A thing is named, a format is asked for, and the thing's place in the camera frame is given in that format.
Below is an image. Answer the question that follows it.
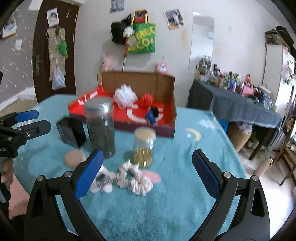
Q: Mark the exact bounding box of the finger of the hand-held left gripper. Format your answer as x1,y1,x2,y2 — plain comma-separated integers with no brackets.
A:
5,110,39,124
17,120,52,139

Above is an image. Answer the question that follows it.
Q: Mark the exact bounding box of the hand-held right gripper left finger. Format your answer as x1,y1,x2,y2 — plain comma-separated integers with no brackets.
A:
24,149,104,241

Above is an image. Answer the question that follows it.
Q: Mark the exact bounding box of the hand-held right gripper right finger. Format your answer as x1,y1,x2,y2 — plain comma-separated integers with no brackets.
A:
192,149,271,241

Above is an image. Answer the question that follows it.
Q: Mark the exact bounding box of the beige round powder puff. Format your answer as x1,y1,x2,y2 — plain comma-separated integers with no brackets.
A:
64,149,85,168

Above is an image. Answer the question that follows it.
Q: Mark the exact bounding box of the white plush plaid hair tie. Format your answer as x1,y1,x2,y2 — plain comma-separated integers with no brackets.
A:
89,166,117,193

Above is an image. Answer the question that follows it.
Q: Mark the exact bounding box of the beige scrunchie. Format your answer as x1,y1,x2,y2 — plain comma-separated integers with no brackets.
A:
116,161,153,196

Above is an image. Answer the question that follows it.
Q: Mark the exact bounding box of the white mesh bath loofah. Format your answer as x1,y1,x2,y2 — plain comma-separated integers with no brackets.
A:
114,84,137,109

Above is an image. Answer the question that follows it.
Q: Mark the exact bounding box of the red yarn ball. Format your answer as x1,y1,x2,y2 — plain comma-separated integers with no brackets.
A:
139,94,154,109

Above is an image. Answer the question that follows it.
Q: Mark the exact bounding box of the red cardboard shoe box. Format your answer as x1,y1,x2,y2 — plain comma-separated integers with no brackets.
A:
68,71,176,139

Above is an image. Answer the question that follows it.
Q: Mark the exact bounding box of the person's left hand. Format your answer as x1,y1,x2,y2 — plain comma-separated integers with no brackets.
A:
1,159,15,186

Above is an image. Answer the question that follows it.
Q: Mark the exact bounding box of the colourful floral tin box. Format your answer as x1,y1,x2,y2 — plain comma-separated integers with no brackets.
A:
56,117,86,149

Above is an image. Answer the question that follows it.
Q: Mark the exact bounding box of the glass jar with dark contents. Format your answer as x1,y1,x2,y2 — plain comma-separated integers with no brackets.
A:
84,98,116,158

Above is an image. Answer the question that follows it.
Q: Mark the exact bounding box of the clear plastic bag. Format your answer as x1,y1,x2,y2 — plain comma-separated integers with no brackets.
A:
51,66,66,91

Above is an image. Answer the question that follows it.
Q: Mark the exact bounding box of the wicker basket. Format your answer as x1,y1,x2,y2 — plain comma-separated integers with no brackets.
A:
228,123,252,152

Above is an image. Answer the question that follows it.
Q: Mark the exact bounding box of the beige thermos bottle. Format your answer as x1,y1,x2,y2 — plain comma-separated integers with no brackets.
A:
253,156,273,176

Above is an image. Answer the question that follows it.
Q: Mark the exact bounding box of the glass jar with gold contents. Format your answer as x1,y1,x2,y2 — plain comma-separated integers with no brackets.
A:
133,127,156,168

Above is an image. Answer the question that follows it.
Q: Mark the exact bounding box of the table with grey cloth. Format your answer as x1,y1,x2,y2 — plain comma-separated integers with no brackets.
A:
187,80,283,160

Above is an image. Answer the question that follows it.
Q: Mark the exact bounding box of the dark brown door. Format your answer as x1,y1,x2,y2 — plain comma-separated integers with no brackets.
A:
32,0,80,105

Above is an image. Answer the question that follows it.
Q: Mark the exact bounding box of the beige hanging door organizer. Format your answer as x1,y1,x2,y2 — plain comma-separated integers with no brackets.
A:
46,25,67,81

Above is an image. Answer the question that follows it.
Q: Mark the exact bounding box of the green plush toy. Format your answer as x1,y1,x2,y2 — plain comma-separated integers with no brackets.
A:
58,40,69,58

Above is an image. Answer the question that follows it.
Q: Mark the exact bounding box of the wooden stool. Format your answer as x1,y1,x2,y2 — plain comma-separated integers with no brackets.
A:
273,139,296,186

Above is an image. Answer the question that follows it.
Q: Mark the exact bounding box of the row of cosmetic bottles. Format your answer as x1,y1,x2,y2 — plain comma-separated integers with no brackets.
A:
195,56,278,109

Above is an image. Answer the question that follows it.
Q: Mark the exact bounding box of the pink plush toy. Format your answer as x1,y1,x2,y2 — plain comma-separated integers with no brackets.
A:
100,54,112,72

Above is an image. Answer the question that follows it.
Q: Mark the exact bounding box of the paper picture on door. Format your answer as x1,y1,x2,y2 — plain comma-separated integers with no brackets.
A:
46,8,59,26

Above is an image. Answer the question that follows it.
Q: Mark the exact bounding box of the pink round plush face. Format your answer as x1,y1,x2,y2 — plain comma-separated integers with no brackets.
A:
154,61,169,75

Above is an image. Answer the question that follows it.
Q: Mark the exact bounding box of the white wardrobe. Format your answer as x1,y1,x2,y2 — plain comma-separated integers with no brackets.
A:
262,43,296,151

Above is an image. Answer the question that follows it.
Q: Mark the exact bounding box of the black bag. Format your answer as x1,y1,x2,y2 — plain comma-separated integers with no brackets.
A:
110,14,131,44

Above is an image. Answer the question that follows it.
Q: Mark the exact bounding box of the green tote bag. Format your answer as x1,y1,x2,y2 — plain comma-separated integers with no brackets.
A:
127,10,156,54

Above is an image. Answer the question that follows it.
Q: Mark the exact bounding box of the red hanging pouch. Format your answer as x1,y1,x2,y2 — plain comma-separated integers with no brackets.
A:
134,10,147,24

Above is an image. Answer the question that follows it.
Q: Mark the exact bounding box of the patterned suitcase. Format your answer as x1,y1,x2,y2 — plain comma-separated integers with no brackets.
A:
265,25,294,47

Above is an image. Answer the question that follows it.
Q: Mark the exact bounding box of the wall mirror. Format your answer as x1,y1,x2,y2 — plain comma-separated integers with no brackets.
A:
188,11,215,75

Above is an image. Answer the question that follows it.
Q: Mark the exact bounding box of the blue wall poster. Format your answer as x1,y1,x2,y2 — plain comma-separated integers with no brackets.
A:
110,0,125,13

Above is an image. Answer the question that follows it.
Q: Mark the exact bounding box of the photo wall poster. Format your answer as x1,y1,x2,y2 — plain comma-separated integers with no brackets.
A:
164,10,184,30

